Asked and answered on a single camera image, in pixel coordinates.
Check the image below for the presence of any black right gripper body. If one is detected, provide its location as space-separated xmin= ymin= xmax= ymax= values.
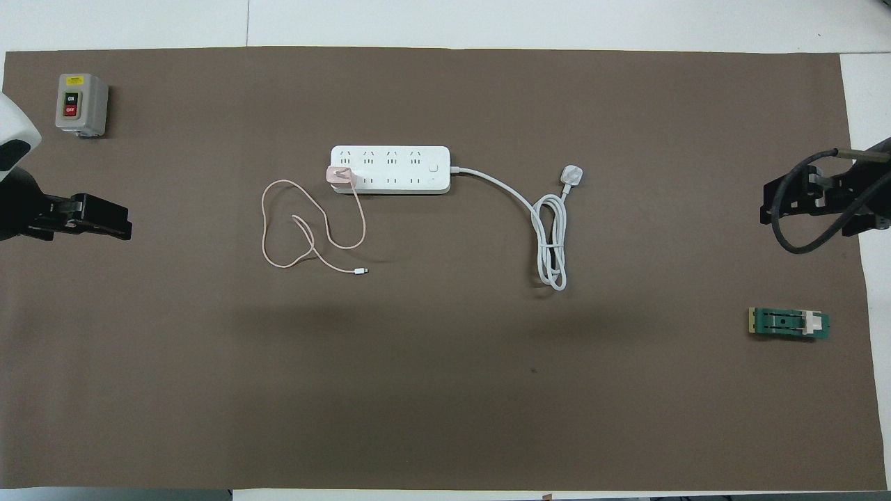
xmin=813 ymin=157 xmax=891 ymax=230

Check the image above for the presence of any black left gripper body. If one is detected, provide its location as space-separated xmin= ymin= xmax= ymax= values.
xmin=0 ymin=167 xmax=56 ymax=241

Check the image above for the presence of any pink charging cable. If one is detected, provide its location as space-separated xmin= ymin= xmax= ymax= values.
xmin=261 ymin=180 xmax=368 ymax=276

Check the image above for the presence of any white power strip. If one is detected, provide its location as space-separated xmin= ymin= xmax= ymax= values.
xmin=329 ymin=145 xmax=452 ymax=196

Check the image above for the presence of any brown table mat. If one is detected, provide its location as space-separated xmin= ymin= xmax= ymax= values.
xmin=0 ymin=46 xmax=888 ymax=491

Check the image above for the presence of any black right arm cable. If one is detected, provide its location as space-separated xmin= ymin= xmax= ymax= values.
xmin=773 ymin=148 xmax=891 ymax=253

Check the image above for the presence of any grey on-off switch box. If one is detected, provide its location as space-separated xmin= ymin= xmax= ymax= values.
xmin=55 ymin=73 xmax=109 ymax=138

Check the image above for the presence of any green knife switch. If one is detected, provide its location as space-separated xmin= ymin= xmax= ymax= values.
xmin=748 ymin=306 xmax=831 ymax=342

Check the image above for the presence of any white power strip cord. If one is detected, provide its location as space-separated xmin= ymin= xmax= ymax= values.
xmin=449 ymin=164 xmax=584 ymax=292

